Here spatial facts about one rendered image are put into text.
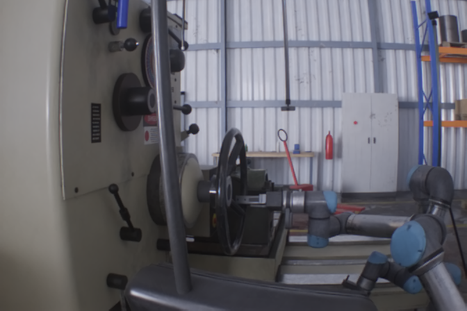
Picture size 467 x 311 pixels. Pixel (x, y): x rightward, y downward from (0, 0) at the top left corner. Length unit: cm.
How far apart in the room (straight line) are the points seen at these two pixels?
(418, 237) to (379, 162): 707
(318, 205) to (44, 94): 90
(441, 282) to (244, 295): 70
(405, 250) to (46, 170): 87
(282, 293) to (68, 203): 47
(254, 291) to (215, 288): 5
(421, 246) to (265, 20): 811
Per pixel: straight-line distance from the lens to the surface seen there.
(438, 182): 148
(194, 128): 144
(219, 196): 99
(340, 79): 857
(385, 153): 808
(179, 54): 112
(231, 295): 48
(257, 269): 164
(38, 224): 81
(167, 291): 51
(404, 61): 888
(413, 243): 104
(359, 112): 797
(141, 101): 94
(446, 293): 108
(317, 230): 131
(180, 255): 48
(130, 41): 90
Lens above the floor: 150
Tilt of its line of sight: 2 degrees down
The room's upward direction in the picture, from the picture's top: straight up
